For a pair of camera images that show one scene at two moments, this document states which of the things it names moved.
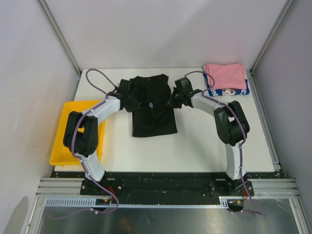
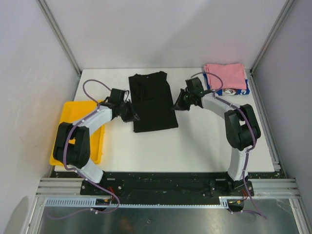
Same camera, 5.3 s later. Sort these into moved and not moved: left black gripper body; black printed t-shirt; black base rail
Moved: black printed t-shirt; left black gripper body
Not moved: black base rail
